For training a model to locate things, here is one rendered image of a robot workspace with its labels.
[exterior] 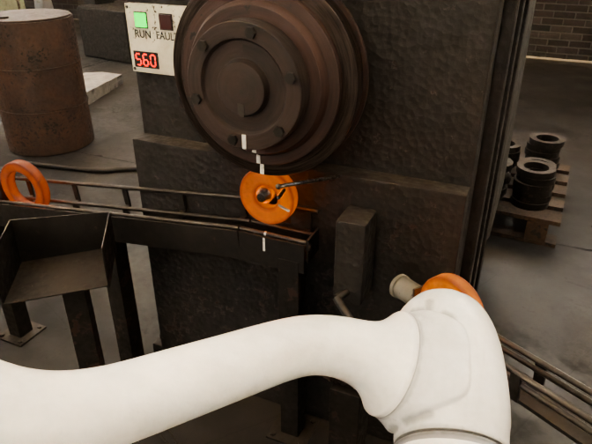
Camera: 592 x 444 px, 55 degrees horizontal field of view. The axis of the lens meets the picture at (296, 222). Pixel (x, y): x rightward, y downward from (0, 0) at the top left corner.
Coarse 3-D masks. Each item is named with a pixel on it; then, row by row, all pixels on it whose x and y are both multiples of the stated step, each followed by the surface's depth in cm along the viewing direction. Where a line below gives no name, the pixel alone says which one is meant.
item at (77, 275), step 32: (32, 224) 155; (64, 224) 157; (96, 224) 159; (0, 256) 143; (32, 256) 160; (64, 256) 160; (96, 256) 159; (0, 288) 141; (32, 288) 148; (64, 288) 146; (96, 288) 145; (96, 352) 163
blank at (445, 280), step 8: (432, 280) 121; (440, 280) 119; (448, 280) 117; (456, 280) 117; (464, 280) 117; (424, 288) 124; (432, 288) 122; (440, 288) 120; (448, 288) 118; (456, 288) 116; (464, 288) 115; (472, 288) 116; (472, 296) 115; (480, 304) 115
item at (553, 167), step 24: (528, 144) 324; (552, 144) 313; (528, 168) 290; (552, 168) 282; (504, 192) 292; (528, 192) 282; (552, 192) 304; (528, 216) 280; (552, 216) 280; (528, 240) 285; (552, 240) 283
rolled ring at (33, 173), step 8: (16, 160) 183; (24, 160) 183; (8, 168) 184; (16, 168) 182; (24, 168) 181; (32, 168) 182; (0, 176) 187; (8, 176) 186; (32, 176) 181; (40, 176) 182; (8, 184) 188; (40, 184) 182; (8, 192) 189; (16, 192) 190; (40, 192) 183; (48, 192) 185; (16, 200) 189; (24, 200) 191; (40, 200) 184; (48, 200) 186
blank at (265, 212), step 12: (252, 180) 144; (264, 180) 142; (276, 180) 141; (288, 180) 141; (240, 192) 147; (252, 192) 146; (276, 192) 142; (288, 192) 141; (252, 204) 147; (264, 204) 148; (276, 204) 144; (288, 204) 143; (252, 216) 149; (264, 216) 147; (276, 216) 146; (288, 216) 144
